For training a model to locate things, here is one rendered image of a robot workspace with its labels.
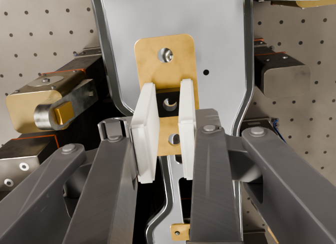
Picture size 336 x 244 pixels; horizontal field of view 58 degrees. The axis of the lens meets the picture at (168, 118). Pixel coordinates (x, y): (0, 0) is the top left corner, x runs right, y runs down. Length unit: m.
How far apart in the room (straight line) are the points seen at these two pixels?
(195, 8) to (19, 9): 0.50
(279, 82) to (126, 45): 0.24
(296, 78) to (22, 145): 0.41
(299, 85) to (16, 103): 0.41
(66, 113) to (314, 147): 0.69
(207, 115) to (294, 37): 0.66
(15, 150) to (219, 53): 0.31
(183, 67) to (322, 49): 0.66
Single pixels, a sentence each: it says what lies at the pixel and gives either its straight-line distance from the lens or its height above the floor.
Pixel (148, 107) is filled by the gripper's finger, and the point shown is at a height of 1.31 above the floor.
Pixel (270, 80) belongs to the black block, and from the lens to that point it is 0.50.
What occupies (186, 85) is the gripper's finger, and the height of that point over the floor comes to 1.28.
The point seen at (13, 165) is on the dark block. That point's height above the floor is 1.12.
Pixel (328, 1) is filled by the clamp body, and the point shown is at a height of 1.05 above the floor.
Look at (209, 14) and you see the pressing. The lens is 0.45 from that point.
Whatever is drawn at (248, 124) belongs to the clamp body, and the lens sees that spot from 0.80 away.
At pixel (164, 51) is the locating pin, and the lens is 0.41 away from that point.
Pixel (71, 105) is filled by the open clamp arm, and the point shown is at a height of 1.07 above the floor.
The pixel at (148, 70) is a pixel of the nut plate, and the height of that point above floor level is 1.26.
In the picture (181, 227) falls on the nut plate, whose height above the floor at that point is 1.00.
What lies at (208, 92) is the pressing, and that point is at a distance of 0.47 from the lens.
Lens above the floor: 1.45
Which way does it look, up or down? 68 degrees down
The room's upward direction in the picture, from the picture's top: 175 degrees counter-clockwise
